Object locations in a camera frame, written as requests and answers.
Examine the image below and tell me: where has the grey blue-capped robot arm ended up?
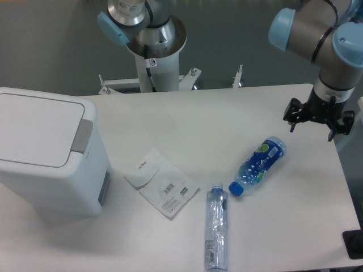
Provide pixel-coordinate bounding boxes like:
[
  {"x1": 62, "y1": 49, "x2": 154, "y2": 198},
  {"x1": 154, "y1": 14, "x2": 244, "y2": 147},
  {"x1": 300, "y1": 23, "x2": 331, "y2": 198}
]
[{"x1": 97, "y1": 1, "x2": 362, "y2": 139}]

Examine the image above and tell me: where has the white plastic package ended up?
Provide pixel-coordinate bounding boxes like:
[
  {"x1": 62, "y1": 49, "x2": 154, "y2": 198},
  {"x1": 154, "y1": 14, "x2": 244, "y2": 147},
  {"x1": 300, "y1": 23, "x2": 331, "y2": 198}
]
[{"x1": 124, "y1": 148, "x2": 199, "y2": 219}]

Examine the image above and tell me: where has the white trash can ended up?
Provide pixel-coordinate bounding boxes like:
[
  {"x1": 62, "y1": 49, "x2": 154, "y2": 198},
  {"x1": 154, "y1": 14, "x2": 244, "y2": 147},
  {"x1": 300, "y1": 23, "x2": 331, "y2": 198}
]
[{"x1": 1, "y1": 87, "x2": 111, "y2": 216}]

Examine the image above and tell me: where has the blue labelled plastic bottle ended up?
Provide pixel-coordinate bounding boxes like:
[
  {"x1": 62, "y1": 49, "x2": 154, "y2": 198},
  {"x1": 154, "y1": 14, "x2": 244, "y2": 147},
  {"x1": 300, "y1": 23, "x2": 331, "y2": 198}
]
[{"x1": 229, "y1": 136, "x2": 286, "y2": 197}]

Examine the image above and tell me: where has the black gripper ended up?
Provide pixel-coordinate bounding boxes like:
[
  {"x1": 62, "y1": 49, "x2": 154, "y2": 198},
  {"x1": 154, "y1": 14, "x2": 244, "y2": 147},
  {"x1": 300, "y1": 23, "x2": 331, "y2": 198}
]
[{"x1": 283, "y1": 88, "x2": 355, "y2": 142}]

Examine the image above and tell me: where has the clear crushed plastic bottle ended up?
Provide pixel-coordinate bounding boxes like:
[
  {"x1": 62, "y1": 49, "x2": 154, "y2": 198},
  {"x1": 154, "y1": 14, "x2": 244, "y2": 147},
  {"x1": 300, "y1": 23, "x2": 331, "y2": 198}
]
[{"x1": 204, "y1": 184, "x2": 228, "y2": 271}]

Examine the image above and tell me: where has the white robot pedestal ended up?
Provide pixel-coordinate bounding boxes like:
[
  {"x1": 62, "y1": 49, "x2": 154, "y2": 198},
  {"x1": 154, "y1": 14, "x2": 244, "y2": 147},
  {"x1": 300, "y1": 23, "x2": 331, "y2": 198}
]
[{"x1": 126, "y1": 15, "x2": 187, "y2": 79}]

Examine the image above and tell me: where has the black device at table edge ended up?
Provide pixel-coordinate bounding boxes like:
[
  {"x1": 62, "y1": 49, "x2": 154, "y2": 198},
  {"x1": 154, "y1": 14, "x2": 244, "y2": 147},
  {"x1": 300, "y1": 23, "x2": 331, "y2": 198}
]
[{"x1": 342, "y1": 229, "x2": 362, "y2": 260}]

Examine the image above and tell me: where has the white metal base frame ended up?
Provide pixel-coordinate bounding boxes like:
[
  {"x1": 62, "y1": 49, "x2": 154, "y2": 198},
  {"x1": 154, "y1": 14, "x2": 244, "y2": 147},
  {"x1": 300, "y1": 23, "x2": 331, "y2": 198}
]
[{"x1": 98, "y1": 64, "x2": 244, "y2": 95}]

